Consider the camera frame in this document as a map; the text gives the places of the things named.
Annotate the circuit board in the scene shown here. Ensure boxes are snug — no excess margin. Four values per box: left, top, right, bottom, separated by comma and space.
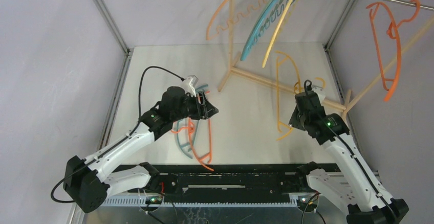
144, 196, 165, 207
297, 196, 318, 213

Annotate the yellow-orange plastic hanger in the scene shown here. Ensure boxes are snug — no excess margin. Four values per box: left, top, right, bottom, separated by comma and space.
275, 51, 305, 141

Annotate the pale yellow wavy hanger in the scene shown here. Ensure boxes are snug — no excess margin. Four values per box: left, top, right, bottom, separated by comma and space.
262, 0, 298, 68

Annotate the light blue wavy hanger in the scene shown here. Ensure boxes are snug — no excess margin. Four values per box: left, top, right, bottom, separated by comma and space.
240, 0, 289, 61

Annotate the left circuit board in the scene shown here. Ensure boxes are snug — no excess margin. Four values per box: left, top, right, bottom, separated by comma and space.
144, 196, 165, 207

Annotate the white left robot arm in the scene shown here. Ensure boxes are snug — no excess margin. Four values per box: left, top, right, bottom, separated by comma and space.
62, 86, 219, 213

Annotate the wooden clothes rack frame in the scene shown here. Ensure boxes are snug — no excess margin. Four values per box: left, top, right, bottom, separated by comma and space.
206, 0, 433, 120

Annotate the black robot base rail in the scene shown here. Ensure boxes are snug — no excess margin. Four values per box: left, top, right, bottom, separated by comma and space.
113, 162, 340, 205

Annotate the peach wavy hanger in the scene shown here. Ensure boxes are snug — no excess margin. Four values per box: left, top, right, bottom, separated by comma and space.
205, 0, 271, 41

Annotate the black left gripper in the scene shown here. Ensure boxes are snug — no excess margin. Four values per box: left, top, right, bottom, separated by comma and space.
171, 92, 218, 122

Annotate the right circuit board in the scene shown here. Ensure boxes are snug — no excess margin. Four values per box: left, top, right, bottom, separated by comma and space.
297, 196, 318, 213

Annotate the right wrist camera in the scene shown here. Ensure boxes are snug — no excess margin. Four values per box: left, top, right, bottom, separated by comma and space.
312, 85, 326, 104

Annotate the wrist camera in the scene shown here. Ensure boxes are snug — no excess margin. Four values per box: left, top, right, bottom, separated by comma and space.
182, 75, 199, 97
312, 85, 326, 104

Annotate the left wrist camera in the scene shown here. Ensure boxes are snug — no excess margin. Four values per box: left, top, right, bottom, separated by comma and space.
182, 75, 199, 97

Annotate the teal plastic hanger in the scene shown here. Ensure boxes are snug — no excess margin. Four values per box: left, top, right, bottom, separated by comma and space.
172, 84, 212, 160

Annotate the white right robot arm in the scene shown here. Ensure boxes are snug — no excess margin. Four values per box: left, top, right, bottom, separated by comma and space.
290, 91, 409, 223

